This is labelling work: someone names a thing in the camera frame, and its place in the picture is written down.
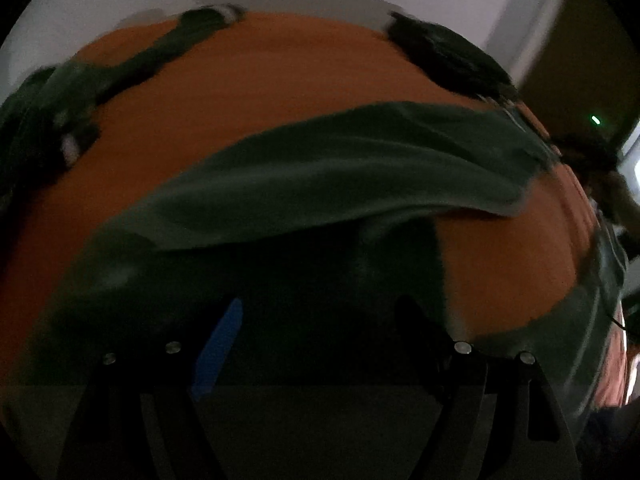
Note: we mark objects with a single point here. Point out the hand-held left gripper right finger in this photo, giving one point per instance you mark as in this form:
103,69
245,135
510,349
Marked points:
425,340

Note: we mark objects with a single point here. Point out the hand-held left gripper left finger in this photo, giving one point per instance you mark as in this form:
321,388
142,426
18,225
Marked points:
222,340

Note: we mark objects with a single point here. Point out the green fleece pants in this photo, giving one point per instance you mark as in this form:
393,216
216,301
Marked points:
325,175

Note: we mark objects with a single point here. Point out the folded black printed clothes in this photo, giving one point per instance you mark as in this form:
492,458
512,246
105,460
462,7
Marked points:
450,55

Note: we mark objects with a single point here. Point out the person's right hand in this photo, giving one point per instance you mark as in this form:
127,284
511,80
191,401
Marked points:
622,200

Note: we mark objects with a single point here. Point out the white panel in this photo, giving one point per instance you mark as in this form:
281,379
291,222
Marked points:
632,160

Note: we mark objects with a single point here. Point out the brown wooden door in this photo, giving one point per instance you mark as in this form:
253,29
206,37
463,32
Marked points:
565,60

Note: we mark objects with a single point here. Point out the person's dark clothing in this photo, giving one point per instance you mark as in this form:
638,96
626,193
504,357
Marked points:
607,435

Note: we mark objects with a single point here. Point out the orange blanket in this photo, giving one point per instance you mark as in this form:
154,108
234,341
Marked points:
250,110

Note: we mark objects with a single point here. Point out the green fleece top striped cuffs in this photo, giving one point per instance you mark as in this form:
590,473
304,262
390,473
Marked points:
45,105

